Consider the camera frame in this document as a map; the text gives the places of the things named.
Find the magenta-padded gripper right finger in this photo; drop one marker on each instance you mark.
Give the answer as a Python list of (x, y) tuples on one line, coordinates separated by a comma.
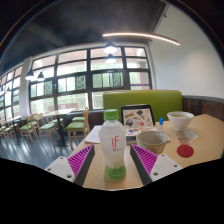
[(146, 160)]

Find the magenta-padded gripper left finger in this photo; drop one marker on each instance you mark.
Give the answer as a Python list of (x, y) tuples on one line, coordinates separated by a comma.
[(80, 160)]

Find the green-capped clear drink bottle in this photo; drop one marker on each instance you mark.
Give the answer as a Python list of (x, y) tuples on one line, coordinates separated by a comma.
[(112, 146)]

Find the beige ceramic mug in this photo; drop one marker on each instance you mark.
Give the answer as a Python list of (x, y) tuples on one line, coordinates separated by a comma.
[(151, 143)]

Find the white paper sheets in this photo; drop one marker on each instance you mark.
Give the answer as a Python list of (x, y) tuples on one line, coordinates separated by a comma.
[(93, 135)]

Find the green-seated wooden chairs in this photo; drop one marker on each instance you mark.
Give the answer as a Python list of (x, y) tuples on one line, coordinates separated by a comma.
[(75, 125)]

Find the small blue-capped bottle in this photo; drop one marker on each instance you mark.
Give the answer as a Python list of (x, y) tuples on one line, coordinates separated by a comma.
[(161, 125)]

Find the flat round red coaster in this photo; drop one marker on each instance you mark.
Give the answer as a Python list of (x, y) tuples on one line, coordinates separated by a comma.
[(185, 150)]

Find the clear plastic wrapper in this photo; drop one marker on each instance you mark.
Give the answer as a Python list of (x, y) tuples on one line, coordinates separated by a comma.
[(190, 134)]

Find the white ceramic bowl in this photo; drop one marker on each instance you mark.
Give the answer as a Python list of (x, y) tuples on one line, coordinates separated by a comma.
[(180, 120)]

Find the wooden dining table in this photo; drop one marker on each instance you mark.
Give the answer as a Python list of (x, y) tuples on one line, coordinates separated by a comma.
[(60, 112)]

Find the green upholstered bench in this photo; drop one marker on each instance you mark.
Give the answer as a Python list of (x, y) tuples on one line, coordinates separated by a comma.
[(143, 100)]

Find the black pendant ceiling lamps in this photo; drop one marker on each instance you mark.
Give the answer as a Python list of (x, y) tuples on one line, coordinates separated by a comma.
[(110, 48)]

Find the long curved ceiling light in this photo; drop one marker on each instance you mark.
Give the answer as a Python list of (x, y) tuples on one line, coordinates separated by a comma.
[(140, 34)]

